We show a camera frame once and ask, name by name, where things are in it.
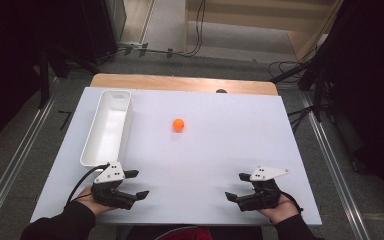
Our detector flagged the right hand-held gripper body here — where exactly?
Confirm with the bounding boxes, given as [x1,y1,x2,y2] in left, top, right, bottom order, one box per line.
[238,166,290,213]

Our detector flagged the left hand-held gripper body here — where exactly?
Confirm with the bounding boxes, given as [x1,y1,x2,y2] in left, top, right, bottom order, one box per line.
[90,162,138,211]

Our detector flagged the white plastic bin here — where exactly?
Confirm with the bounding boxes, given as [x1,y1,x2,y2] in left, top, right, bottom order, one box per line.
[79,89,134,168]

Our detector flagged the orange ball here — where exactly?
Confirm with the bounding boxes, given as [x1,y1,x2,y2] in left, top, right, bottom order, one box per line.
[172,118,186,132]

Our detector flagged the person's left hand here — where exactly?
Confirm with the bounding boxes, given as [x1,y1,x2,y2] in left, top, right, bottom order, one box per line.
[76,185,116,217]

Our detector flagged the person's right hand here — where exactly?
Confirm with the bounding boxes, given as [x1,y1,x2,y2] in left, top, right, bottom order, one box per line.
[258,194,300,225]

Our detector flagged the white board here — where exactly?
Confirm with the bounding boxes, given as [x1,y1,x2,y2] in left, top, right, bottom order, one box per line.
[29,86,323,227]

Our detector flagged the person's dark red clothing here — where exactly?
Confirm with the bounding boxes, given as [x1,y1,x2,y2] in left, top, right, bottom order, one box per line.
[125,225,265,240]

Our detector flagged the wooden table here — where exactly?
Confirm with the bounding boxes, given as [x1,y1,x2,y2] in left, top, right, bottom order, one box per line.
[89,73,279,97]

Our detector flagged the black stand legs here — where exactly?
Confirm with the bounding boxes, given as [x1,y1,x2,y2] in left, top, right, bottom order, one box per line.
[37,41,102,111]
[269,49,336,124]

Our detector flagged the black curtain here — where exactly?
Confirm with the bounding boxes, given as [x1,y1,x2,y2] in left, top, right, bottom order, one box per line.
[324,0,384,203]
[0,0,53,155]

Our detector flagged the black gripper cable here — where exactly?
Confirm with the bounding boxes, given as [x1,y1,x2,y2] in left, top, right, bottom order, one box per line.
[65,162,111,208]
[280,190,304,215]

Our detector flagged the metal floor rail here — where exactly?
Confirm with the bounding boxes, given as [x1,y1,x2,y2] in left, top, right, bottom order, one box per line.
[0,77,60,222]
[299,90,372,240]

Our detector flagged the coiled black floor cable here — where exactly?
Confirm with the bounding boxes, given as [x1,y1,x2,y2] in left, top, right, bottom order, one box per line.
[267,59,303,80]

